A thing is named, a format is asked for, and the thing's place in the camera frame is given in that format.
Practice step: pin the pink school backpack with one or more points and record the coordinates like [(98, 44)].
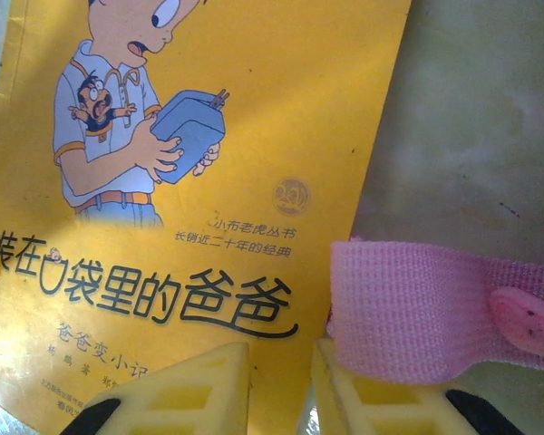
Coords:
[(412, 312)]

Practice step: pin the yellow cartoon book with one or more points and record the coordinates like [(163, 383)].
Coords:
[(236, 136)]

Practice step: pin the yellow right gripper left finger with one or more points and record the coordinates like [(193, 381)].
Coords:
[(181, 399)]

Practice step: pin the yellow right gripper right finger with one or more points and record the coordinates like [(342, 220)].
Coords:
[(390, 408)]

